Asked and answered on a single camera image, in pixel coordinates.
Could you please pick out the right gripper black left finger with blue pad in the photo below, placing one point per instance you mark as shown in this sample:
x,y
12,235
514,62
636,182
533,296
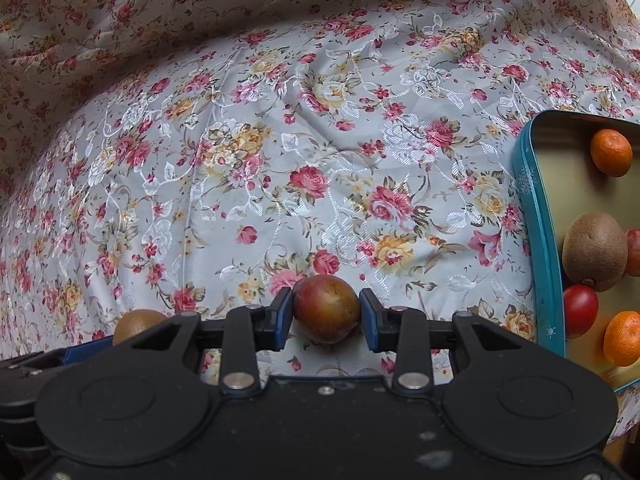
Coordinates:
x,y
240,335

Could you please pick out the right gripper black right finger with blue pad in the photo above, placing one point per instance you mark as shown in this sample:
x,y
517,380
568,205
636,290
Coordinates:
x,y
408,333

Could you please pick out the dark red passion fruit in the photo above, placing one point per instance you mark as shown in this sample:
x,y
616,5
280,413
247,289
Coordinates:
x,y
326,308

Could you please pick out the brown kiwi fruit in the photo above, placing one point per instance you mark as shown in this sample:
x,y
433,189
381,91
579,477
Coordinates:
x,y
594,251
136,322

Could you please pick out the red cherry tomato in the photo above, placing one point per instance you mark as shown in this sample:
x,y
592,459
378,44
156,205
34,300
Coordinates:
x,y
581,308

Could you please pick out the orange mandarin with stem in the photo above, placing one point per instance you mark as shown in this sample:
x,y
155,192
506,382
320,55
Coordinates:
x,y
621,339

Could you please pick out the dark purple plum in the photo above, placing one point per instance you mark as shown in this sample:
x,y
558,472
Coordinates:
x,y
633,252

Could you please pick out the floral pattern cloth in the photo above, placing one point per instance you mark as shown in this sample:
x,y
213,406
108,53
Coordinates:
x,y
199,155

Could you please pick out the teal gold metal tray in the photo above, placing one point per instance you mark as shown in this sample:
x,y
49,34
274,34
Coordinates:
x,y
557,181

